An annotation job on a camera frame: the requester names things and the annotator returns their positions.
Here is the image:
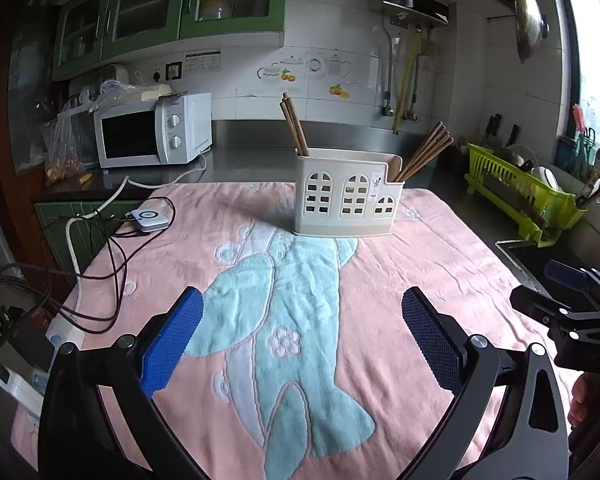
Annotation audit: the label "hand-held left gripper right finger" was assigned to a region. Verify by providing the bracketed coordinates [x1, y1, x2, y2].
[400, 286, 570, 480]

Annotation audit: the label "dark kitchen sink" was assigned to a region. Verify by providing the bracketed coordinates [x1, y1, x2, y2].
[495, 239, 581, 301]

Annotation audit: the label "steel wok lid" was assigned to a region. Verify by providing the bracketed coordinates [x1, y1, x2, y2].
[510, 0, 551, 65]

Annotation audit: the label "pink printed towel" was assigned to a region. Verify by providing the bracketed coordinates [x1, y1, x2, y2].
[10, 181, 581, 480]

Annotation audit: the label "fruit teapot wall sticker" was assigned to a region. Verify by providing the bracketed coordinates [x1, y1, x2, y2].
[256, 52, 353, 100]

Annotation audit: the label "beige tray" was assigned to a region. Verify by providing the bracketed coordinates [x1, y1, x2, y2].
[130, 85, 188, 103]

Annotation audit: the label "yellow gas hose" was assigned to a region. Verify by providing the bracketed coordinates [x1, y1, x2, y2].
[392, 32, 423, 131]

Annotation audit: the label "black power adapter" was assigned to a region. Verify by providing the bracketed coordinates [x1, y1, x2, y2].
[2, 305, 56, 371]

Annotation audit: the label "white microwave oven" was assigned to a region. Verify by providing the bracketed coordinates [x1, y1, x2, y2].
[93, 92, 213, 169]

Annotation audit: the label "window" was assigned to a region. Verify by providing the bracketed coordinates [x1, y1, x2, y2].
[555, 0, 600, 126]

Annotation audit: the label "white power cable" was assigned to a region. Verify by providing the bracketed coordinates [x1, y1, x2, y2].
[65, 152, 208, 321]

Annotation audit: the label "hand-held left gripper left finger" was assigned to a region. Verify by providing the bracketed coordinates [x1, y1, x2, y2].
[37, 286, 206, 480]

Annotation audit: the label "person's right hand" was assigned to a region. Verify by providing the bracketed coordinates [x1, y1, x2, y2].
[569, 371, 600, 428]

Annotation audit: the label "white power strip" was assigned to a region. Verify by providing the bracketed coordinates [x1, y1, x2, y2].
[0, 305, 86, 413]

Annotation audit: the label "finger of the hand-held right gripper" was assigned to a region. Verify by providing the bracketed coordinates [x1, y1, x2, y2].
[510, 286, 600, 335]
[544, 260, 600, 307]

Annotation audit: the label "black cables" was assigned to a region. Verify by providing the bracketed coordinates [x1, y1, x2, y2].
[0, 197, 177, 336]

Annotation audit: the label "white kettle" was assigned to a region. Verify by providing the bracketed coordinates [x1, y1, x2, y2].
[100, 64, 131, 86]

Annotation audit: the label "white wall label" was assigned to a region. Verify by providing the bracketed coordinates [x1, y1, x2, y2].
[184, 51, 222, 75]

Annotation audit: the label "small white square device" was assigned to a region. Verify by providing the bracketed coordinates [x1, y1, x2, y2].
[130, 207, 171, 233]

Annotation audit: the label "wooden chopsticks bunch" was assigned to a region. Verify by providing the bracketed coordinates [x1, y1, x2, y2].
[393, 130, 452, 182]

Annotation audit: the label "metal water pipe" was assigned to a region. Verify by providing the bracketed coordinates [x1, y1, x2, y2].
[410, 30, 438, 122]

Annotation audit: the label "green wall cabinet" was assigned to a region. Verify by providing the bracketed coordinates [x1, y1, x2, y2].
[51, 0, 291, 81]

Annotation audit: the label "clear plastic bag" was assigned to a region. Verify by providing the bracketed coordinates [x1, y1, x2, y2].
[40, 105, 101, 183]

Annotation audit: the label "green plastic dish rack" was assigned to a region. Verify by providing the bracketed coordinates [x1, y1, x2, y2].
[464, 142, 588, 248]

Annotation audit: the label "metal flexible hose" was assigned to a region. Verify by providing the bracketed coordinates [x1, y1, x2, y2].
[381, 25, 396, 118]

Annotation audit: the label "cream plastic utensil holder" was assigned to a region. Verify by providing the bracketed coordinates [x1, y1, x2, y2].
[294, 149, 405, 237]

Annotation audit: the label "white bowl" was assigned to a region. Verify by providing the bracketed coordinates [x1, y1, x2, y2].
[530, 165, 561, 193]

